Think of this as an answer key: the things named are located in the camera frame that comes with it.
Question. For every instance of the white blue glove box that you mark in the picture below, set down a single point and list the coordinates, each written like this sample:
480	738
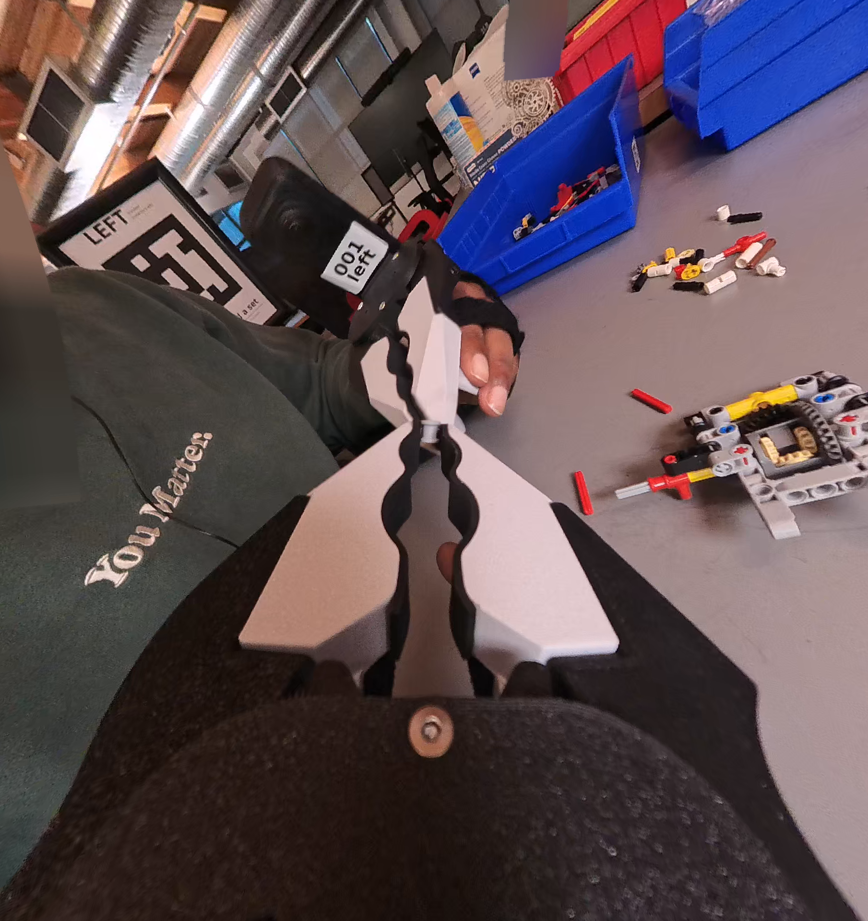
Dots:
491	155

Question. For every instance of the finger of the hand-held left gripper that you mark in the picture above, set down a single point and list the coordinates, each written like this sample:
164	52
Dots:
377	378
434	360

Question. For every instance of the scattered white and coloured lego parts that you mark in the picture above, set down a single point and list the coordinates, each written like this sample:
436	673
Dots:
721	282

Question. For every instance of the red lego axle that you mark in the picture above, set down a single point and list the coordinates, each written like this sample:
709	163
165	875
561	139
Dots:
583	493
651	401

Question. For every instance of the white cardboard box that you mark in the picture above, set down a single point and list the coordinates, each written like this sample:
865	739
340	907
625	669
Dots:
484	57

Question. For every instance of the dark monitor screen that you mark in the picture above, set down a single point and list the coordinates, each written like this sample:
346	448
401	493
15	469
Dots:
398	108

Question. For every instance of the black framed marker sign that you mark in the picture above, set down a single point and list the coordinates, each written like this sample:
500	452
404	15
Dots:
167	252

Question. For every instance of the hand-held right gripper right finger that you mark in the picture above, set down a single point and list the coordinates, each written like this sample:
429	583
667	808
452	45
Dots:
534	575

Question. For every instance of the stacked blue storage bins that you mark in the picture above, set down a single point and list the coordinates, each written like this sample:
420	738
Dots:
786	72

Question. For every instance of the person's left forearm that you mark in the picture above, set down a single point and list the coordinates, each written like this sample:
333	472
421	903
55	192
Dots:
225	345

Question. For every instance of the person in green sweatshirt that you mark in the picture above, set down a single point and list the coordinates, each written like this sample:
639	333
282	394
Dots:
81	611

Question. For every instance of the blue orange wipes box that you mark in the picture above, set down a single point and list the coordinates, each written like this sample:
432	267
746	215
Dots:
452	119

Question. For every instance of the red plastic bin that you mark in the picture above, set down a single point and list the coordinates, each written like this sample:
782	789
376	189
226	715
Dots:
621	43

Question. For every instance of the grey lego connector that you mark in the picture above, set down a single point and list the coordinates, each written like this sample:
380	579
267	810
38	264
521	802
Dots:
429	432

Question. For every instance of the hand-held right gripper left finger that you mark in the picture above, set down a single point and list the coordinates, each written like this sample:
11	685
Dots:
318	568

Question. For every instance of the silver ventilation duct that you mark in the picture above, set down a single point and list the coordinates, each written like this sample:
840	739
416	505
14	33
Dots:
128	36
261	65

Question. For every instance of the heap of mixed lego parts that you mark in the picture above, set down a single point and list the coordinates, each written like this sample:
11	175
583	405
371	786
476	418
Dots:
570	194

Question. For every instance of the blue plastic bin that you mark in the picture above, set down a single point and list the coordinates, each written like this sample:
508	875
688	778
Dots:
520	187

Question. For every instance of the person's left hand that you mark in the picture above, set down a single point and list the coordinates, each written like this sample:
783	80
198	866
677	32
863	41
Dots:
495	381

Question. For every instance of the yellow grey lego gear assembly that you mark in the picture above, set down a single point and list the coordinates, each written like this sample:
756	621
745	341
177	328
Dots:
783	522

